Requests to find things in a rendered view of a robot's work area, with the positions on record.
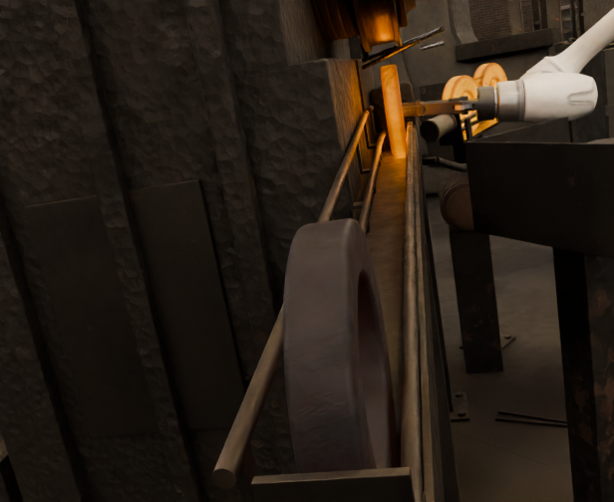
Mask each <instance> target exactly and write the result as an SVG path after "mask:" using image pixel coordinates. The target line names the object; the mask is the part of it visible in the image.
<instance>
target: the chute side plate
mask: <svg viewBox="0 0 614 502"><path fill-rule="evenodd" d="M416 132H417V129H416V125H414V126H413V136H414V138H413V150H414V183H415V215H416V236H417V281H418V313H419V322H420V337H419V346H420V379H421V412H422V445H423V476H424V492H425V498H426V502H445V498H444V484H443V471H442V457H441V442H440V428H439V414H438V400H437V386H436V372H435V358H434V344H433V330H432V316H431V302H430V288H429V274H428V263H427V255H426V248H425V234H426V232H425V218H424V204H423V191H422V177H421V163H420V155H419V150H418V147H419V144H418V142H417V139H418V137H417V134H416Z"/></svg>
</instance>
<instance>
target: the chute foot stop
mask: <svg viewBox="0 0 614 502"><path fill-rule="evenodd" d="M251 485H252V489H253V493H254V497H255V500H256V502H416V499H415V492H414V486H413V480H412V474H411V469H410V467H398V468H381V469H365V470H348V471H331V472H314V473H298V474H281V475H264V476H254V477H253V480H252V483H251Z"/></svg>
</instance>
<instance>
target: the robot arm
mask: <svg viewBox="0 0 614 502"><path fill-rule="evenodd" d="M612 41H614V8H613V9H612V10H611V11H610V12H609V13H608V14H606V15H605V16H604V17H603V18H602V19H601V20H600V21H598V22H597V23H596V24H595V25H594V26H593V27H591V28H590V29H589V30H588V31H587V32H586V33H585V34H583V35H582V36H581V37H580V38H579V39H578V40H576V41H575V42H574V43H573V44H572V45H571V46H570V47H568V48H567V49H566V50H565V51H563V52H562V53H561V54H559V55H557V56H554V57H545V58H544V59H543V60H541V61H540V62H539V63H538V64H536V65H535V66H534V67H532V68H531V69H530V70H528V71H527V72H526V74H524V75H523V76H522V77H521V78H520V79H519V80H516V81H507V82H497V83H496V85H495V88H494V86H486V87H477V88H476V91H475V99H469V98H468V96H460V97H459V98H449V99H447V100H441V101H430V102H420V100H418V101H416V102H414V103H402V108H403V115H404V117H413V116H418V118H419V117H420V116H425V115H442V114H450V115H458V114H461V115H468V112H470V111H476V112H475V113H476V119H477V120H478V121H480V122H481V121H493V120H494V118H496V121H497V122H498V123H501V122H507V123H511V122H532V123H537V124H542V123H546V122H550V121H554V120H558V119H562V118H566V117H568V120H569V121H573V120H577V119H580V118H583V117H585V116H588V115H590V114H592V113H593V111H594V109H595V106H596V103H597V97H598V92H597V87H596V84H595V81H594V79H593V78H591V77H588V76H585V75H580V74H579V73H580V71H581V70H582V69H583V67H584V66H585V65H586V64H587V63H588V62H589V61H590V60H591V59H592V58H593V57H594V56H595V55H596V54H597V53H599V52H600V51H601V50H602V49H603V48H605V47H606V46H607V45H608V44H610V43H611V42H612Z"/></svg>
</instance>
